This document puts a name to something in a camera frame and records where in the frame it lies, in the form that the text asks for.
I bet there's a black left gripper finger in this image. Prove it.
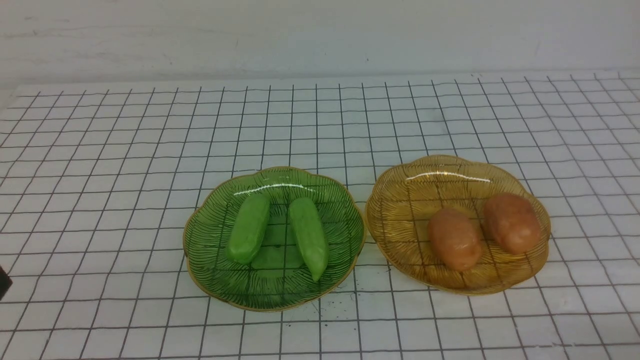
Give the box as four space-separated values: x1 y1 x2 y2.
0 267 13 300

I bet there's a green cucumber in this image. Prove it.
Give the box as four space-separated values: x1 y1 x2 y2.
225 193 271 265
288 197 329 283

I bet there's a brown potato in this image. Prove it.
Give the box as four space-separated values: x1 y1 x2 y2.
483 193 541 255
427 207 483 272

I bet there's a green glass plate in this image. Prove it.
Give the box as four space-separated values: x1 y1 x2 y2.
182 166 367 312

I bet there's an amber glass plate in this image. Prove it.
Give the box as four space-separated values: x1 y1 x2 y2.
365 155 551 296

